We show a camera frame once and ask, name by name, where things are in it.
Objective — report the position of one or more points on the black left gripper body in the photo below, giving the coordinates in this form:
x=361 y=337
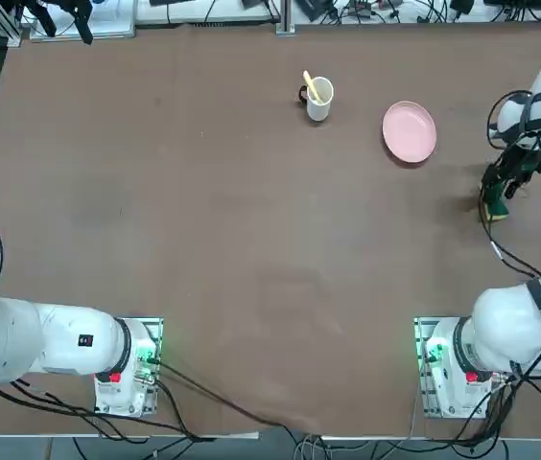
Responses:
x=59 y=3

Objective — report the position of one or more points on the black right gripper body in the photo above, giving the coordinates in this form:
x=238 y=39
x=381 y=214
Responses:
x=524 y=163

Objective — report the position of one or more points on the green and yellow sponge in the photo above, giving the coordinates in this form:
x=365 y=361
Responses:
x=496 y=206

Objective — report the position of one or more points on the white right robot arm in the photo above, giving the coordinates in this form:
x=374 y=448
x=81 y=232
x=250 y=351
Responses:
x=515 y=326

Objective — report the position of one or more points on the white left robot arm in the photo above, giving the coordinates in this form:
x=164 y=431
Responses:
x=59 y=340

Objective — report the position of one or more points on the pink plate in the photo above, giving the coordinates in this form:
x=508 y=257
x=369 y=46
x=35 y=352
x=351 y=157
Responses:
x=409 y=131

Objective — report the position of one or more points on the metal framed white tray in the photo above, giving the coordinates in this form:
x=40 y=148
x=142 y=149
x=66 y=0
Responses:
x=112 y=19

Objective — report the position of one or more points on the black power adapter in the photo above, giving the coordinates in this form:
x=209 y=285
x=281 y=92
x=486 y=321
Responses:
x=462 y=6

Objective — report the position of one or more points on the yellow spoon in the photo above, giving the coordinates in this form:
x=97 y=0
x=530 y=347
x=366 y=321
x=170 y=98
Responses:
x=310 y=81

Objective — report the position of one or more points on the power strip with red switches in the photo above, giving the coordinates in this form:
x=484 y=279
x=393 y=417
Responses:
x=364 y=7

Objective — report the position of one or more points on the dark grey box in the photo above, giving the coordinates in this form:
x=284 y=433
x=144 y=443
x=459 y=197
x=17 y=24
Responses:
x=313 y=8

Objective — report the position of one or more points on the aluminium frame rail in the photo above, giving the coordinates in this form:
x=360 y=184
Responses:
x=9 y=29

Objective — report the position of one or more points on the upright post with bracket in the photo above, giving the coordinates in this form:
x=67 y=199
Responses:
x=286 y=19

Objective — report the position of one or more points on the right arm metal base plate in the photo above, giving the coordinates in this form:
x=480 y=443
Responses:
x=421 y=397

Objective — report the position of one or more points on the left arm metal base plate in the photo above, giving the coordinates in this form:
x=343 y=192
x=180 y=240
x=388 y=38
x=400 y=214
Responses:
x=151 y=407

